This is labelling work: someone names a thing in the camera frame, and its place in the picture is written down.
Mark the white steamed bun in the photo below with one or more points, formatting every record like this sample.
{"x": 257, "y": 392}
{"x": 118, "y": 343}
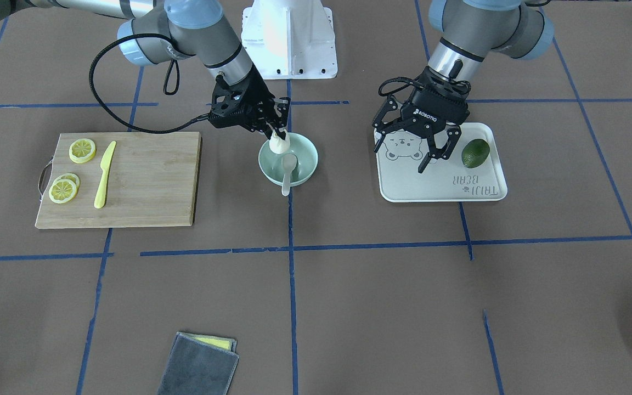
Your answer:
{"x": 279, "y": 141}

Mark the white ceramic spoon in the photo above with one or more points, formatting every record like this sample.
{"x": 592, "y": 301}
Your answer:
{"x": 289, "y": 163}

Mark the light green ceramic bowl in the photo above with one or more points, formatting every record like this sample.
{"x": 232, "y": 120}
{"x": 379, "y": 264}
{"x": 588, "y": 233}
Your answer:
{"x": 307, "y": 160}

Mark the white bear tray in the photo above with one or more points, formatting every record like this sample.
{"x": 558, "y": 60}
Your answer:
{"x": 399, "y": 157}

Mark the green avocado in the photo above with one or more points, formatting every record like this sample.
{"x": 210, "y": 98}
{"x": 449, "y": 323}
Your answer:
{"x": 475, "y": 153}

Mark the bamboo cutting board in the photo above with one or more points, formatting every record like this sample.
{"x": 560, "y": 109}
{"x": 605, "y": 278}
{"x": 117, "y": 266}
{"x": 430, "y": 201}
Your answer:
{"x": 152, "y": 182}

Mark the yellow plastic knife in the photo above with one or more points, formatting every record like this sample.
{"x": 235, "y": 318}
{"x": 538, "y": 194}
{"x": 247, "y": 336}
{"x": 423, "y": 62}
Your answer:
{"x": 105, "y": 164}

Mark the upper lemon slice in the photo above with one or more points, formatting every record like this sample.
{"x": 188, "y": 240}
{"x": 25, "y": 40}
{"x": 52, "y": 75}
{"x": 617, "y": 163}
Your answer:
{"x": 82, "y": 150}

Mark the lemon slice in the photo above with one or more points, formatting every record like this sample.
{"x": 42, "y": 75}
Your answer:
{"x": 62, "y": 191}
{"x": 72, "y": 177}
{"x": 82, "y": 150}

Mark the lower back lemon slice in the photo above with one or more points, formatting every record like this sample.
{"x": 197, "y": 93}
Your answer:
{"x": 72, "y": 177}

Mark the lower front lemon slice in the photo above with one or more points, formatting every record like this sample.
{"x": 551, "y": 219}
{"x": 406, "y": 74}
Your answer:
{"x": 62, "y": 191}

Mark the yellow sponge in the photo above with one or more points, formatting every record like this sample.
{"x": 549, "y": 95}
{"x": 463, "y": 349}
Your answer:
{"x": 220, "y": 342}

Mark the grey cleaning cloth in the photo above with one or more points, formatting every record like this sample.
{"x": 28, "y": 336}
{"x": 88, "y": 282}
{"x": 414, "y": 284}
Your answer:
{"x": 195, "y": 367}

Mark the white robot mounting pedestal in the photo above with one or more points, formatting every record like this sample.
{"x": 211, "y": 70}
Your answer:
{"x": 290, "y": 40}

